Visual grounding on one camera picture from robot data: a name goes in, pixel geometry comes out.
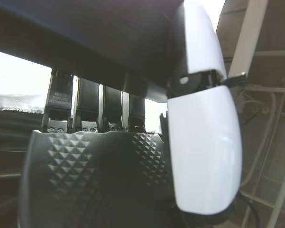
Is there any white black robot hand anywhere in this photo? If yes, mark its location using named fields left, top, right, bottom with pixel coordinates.
left=18, top=0, right=243, bottom=228

